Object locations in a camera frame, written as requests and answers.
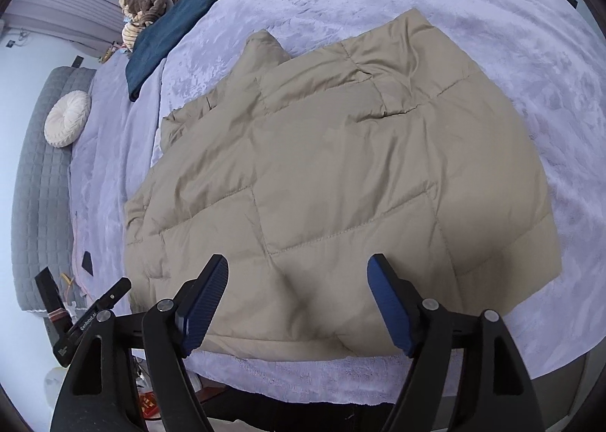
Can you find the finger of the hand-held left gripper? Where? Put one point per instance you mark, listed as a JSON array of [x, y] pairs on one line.
[[49, 292], [113, 292]]

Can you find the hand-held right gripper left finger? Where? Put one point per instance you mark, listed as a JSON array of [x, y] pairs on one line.
[[206, 299]]

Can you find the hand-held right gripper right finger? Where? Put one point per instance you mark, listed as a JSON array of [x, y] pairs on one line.
[[390, 304]]

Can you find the beige down jacket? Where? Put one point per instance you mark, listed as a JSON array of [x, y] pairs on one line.
[[331, 167]]

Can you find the black phone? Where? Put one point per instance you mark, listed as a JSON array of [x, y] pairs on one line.
[[87, 265]]

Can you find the grey quilted headboard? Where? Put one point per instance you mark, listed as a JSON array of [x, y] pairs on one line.
[[42, 205]]

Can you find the red packet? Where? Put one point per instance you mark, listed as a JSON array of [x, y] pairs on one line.
[[151, 406]]

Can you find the round cream cushion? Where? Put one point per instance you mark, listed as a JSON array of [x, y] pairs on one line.
[[66, 119]]

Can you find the bedside bottles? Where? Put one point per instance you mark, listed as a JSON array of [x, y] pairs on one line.
[[109, 53]]

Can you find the blue jeans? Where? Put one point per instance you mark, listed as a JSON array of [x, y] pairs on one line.
[[161, 39]]

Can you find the grey curtain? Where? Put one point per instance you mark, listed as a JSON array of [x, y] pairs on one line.
[[61, 11]]

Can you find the brown plush garment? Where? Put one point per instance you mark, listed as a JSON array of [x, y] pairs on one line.
[[146, 3]]

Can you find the wall socket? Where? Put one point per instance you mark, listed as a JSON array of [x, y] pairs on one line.
[[9, 41]]

